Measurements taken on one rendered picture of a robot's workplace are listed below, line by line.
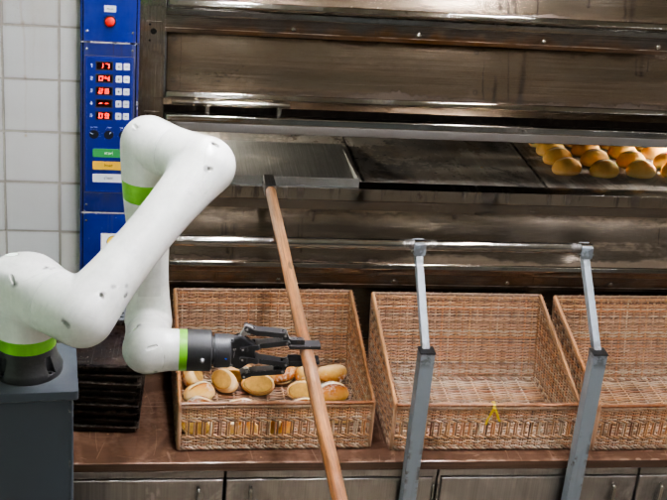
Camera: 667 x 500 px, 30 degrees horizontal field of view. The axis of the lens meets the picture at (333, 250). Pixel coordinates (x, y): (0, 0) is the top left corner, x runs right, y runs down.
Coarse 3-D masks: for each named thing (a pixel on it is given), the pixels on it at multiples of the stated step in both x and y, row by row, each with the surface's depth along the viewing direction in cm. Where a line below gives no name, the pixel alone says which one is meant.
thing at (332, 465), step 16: (272, 192) 355; (272, 208) 346; (272, 224) 339; (288, 256) 318; (288, 272) 310; (288, 288) 303; (304, 320) 288; (304, 336) 281; (304, 352) 275; (304, 368) 270; (320, 384) 264; (320, 400) 257; (320, 416) 252; (320, 432) 248; (336, 464) 237; (336, 480) 232; (336, 496) 228
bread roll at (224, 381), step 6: (216, 372) 373; (222, 372) 371; (228, 372) 371; (216, 378) 372; (222, 378) 370; (228, 378) 369; (234, 378) 370; (216, 384) 371; (222, 384) 370; (228, 384) 368; (234, 384) 369; (222, 390) 369; (228, 390) 369; (234, 390) 370
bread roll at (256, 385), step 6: (246, 378) 370; (252, 378) 371; (258, 378) 371; (264, 378) 371; (270, 378) 371; (246, 384) 370; (252, 384) 370; (258, 384) 370; (264, 384) 370; (270, 384) 371; (246, 390) 370; (252, 390) 370; (258, 390) 370; (264, 390) 370; (270, 390) 371
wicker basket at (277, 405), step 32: (192, 288) 375; (256, 288) 379; (192, 320) 377; (224, 320) 379; (256, 320) 381; (288, 320) 382; (320, 320) 383; (352, 320) 378; (320, 352) 385; (352, 352) 378; (288, 384) 380; (352, 384) 378; (192, 416) 340; (224, 416) 342; (256, 416) 343; (288, 416) 345; (352, 416) 348; (192, 448) 344; (224, 448) 346; (256, 448) 347
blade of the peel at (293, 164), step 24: (240, 144) 397; (264, 144) 399; (288, 144) 400; (312, 144) 402; (336, 144) 404; (240, 168) 378; (264, 168) 380; (288, 168) 382; (312, 168) 383; (336, 168) 385
